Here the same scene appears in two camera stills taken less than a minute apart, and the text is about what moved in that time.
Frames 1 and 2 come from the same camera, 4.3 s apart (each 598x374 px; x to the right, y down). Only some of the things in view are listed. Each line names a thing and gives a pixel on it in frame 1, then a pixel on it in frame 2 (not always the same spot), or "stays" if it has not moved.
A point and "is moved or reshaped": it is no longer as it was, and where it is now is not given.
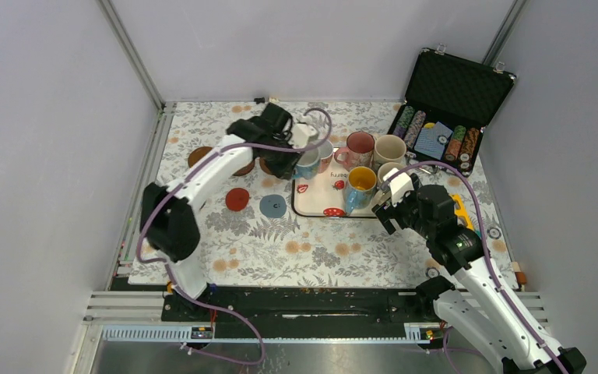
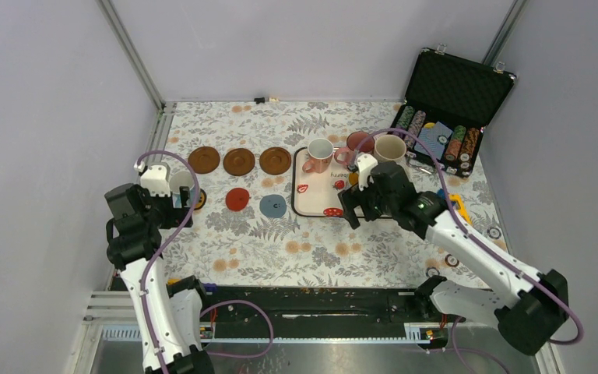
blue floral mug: x=307 y=167 is moved or reshaped
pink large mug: x=358 y=152 stays
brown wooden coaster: x=197 y=153 stays
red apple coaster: x=237 y=199 stays
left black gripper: x=286 y=171 → x=177 y=216
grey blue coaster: x=273 y=206 stays
